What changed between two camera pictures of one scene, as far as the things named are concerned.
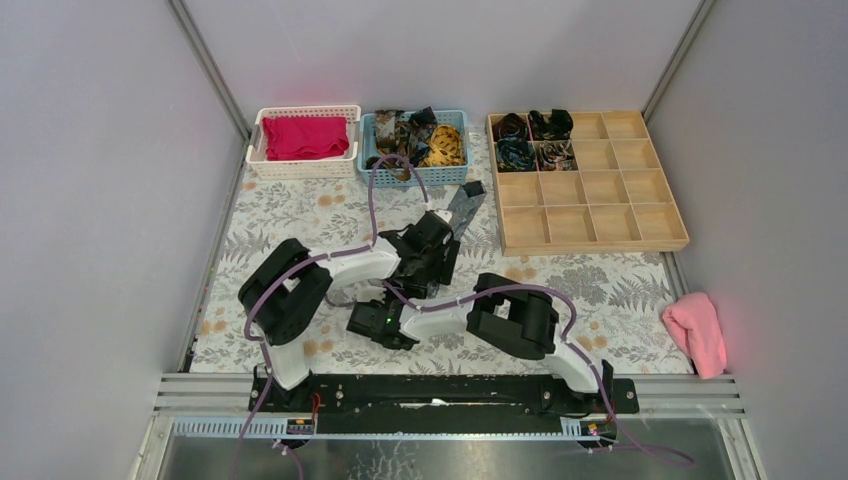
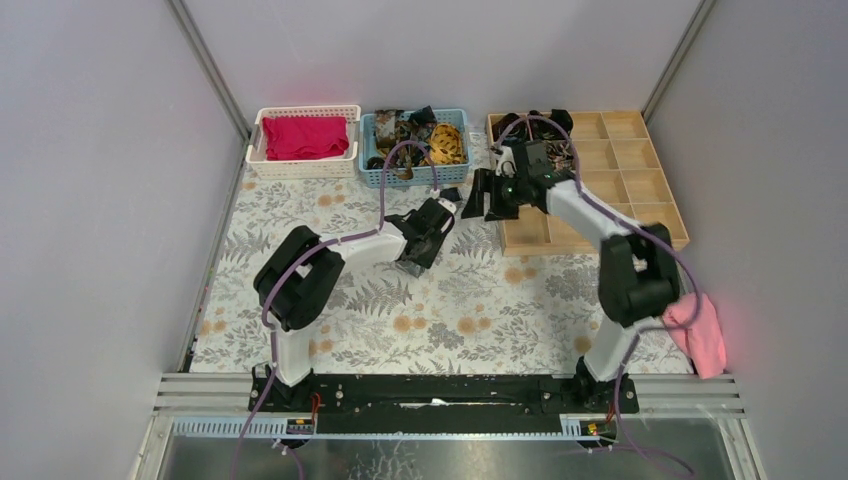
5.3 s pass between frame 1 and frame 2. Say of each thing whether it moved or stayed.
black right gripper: moved
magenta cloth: stayed
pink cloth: stayed
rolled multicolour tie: stayed
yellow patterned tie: stayed
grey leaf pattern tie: moved
